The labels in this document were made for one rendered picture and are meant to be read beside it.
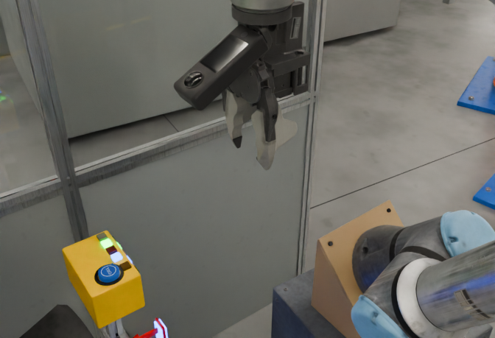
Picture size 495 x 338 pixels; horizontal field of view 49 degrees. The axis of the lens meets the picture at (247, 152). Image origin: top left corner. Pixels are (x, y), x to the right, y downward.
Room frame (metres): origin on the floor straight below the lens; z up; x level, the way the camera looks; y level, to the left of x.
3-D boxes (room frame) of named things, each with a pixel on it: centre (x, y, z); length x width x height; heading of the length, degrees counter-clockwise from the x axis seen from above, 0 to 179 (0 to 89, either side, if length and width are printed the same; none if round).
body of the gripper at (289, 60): (0.63, -0.02, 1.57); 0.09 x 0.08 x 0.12; 126
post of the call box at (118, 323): (0.77, 0.29, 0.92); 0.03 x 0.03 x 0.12; 36
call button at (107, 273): (0.73, 0.26, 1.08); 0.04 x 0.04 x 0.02
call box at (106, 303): (0.77, 0.29, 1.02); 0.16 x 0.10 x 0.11; 36
